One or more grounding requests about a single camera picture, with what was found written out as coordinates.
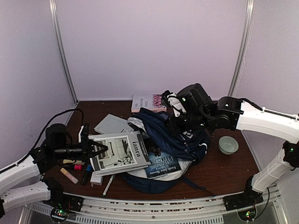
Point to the pale green paperback book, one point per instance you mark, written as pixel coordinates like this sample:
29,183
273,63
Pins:
112,124

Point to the teal patterned ceramic bowl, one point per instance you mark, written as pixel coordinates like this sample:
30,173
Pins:
228,145

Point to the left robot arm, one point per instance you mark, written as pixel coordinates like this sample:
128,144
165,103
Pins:
38,161

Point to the pink highlighter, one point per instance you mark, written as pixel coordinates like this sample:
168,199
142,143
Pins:
75,167

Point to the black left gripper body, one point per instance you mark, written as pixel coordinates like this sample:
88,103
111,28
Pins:
84,142

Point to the white power adapter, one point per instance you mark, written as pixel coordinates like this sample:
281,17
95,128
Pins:
96,179

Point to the aluminium frame post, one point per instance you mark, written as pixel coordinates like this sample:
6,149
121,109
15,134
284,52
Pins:
60,45
245,39

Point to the blue cap marker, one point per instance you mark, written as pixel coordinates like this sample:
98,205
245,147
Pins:
86,175

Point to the dark Wuthering Heights book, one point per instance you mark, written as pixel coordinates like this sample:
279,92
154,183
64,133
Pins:
161,163

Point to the yellow highlighter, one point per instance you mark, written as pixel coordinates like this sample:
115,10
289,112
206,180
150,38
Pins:
67,162

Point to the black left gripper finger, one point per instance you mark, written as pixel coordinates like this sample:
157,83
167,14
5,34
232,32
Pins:
93,153
96,146

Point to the aluminium frame post right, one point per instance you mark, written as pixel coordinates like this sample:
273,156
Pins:
245,39

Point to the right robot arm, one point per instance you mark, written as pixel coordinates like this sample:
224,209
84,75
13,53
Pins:
194,109

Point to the aluminium frame post left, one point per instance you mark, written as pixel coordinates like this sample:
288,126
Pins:
60,45

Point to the navy blue student backpack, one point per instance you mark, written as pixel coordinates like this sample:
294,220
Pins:
189,148

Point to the white Designer Fate book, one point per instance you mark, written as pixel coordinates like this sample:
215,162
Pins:
151,102

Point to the beige highlighter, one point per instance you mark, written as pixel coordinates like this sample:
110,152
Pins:
69,175

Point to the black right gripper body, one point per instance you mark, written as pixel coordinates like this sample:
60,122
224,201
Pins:
177,129

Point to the grey Ianra magazine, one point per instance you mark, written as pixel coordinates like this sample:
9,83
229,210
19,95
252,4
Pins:
126,152

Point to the aluminium front rail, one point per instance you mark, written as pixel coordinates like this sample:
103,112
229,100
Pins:
206,210

